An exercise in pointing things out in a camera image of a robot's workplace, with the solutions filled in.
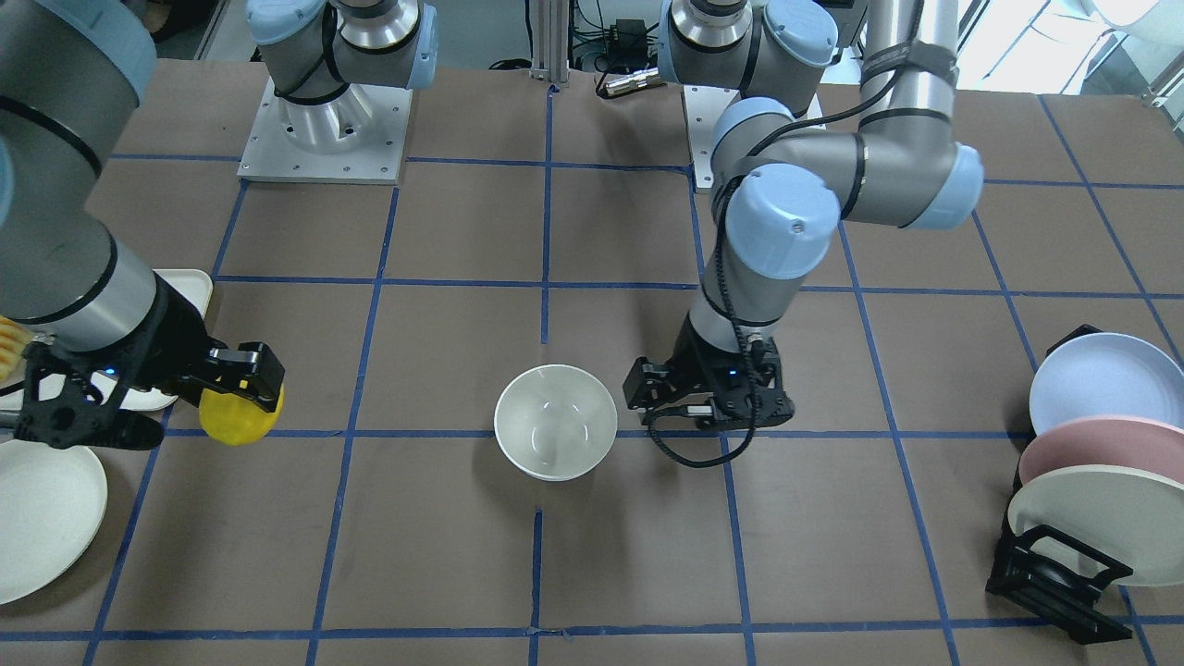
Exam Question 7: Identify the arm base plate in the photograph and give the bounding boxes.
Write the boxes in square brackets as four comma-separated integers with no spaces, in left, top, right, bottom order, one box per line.
[682,85,746,196]
[237,81,413,186]

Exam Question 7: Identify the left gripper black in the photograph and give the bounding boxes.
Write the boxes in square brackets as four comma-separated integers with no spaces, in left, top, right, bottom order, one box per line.
[623,319,796,433]

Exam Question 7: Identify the sliced yellow fruit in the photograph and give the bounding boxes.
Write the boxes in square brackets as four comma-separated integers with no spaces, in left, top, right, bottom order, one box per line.
[0,316,33,383]

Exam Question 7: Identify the cream plate in rack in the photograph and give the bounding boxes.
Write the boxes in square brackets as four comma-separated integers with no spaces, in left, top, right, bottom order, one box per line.
[1008,465,1183,585]

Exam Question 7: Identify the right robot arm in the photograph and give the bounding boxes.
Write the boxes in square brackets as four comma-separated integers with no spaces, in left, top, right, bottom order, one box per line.
[1,1,438,450]

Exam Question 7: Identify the cream round plate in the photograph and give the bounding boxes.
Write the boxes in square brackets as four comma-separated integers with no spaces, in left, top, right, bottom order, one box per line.
[1,438,107,604]

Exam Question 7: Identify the blue plate in rack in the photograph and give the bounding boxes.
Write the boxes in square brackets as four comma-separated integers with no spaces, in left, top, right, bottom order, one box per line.
[1029,332,1183,434]

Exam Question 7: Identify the white deep bowl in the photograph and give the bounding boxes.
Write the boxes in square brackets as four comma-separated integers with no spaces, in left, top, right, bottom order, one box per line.
[494,365,618,482]

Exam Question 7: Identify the pink plate in rack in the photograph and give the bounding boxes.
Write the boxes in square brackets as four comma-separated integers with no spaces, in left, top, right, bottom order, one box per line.
[1018,414,1183,484]

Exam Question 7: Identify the yellow lemon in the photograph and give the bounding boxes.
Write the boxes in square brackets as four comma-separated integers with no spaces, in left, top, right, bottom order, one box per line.
[198,388,285,446]

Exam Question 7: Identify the black dish rack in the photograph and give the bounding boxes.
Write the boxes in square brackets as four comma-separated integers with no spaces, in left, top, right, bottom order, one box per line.
[986,324,1133,645]

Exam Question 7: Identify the cream rectangular tray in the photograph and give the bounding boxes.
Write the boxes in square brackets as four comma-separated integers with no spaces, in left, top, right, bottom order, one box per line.
[0,268,215,414]

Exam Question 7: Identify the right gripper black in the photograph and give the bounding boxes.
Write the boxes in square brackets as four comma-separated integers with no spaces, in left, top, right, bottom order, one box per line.
[13,277,285,450]

